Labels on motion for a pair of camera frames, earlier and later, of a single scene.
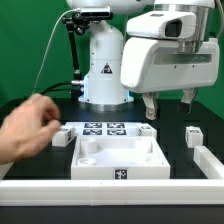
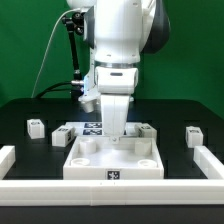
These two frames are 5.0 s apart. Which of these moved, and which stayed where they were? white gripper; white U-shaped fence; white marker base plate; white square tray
Moved: white gripper; white square tray
Stayed: white marker base plate; white U-shaped fence
